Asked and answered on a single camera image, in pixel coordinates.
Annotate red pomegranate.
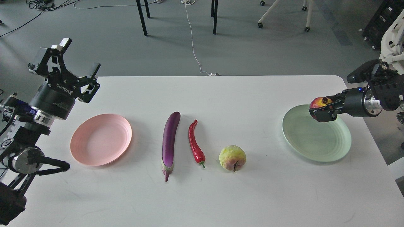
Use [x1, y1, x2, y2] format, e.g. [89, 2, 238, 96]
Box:
[309, 97, 333, 109]

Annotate white floor cable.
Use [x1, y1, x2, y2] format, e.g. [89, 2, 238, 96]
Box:
[181, 0, 220, 76]

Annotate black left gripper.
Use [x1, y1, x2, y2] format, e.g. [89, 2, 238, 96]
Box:
[28, 38, 101, 120]

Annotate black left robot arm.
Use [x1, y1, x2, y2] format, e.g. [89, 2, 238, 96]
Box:
[0, 38, 100, 225]

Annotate pink plate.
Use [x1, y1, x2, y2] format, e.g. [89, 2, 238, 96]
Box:
[70, 114, 133, 166]

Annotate black floor cables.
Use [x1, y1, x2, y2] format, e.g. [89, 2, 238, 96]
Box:
[0, 0, 79, 38]

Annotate black table legs right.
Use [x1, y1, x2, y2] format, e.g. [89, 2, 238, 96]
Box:
[211, 0, 218, 35]

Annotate black equipment case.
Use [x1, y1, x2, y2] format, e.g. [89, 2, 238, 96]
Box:
[362, 0, 404, 50]

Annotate red chili pepper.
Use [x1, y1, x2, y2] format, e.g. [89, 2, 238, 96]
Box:
[188, 119, 206, 168]

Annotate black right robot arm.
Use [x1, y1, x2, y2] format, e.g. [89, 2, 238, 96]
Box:
[309, 59, 403, 122]

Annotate white chair base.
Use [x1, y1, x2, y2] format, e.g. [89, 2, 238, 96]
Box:
[258, 0, 313, 32]

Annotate yellow green apple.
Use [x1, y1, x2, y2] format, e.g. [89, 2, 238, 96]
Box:
[218, 145, 247, 172]

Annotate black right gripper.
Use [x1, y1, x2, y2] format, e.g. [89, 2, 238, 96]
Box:
[309, 88, 370, 122]

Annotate purple eggplant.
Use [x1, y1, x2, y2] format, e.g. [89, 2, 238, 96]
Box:
[161, 112, 181, 182]

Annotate black table legs left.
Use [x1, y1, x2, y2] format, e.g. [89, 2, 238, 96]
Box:
[136, 0, 151, 37]

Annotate green plate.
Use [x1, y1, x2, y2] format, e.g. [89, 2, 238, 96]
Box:
[282, 105, 352, 163]

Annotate black table legs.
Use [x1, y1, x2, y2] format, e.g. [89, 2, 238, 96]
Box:
[136, 0, 151, 37]
[211, 0, 218, 35]

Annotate white office chair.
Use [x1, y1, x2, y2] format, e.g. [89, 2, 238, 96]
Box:
[379, 20, 404, 75]

